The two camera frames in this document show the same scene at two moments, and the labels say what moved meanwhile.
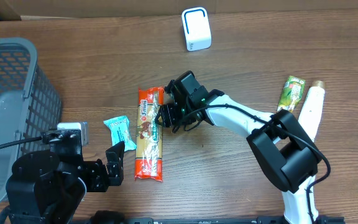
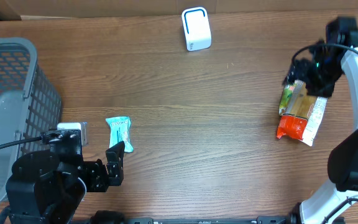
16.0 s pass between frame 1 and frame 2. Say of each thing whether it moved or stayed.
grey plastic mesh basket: stayed
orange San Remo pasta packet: moved
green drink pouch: stayed
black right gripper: moved
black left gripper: stayed
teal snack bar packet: stayed
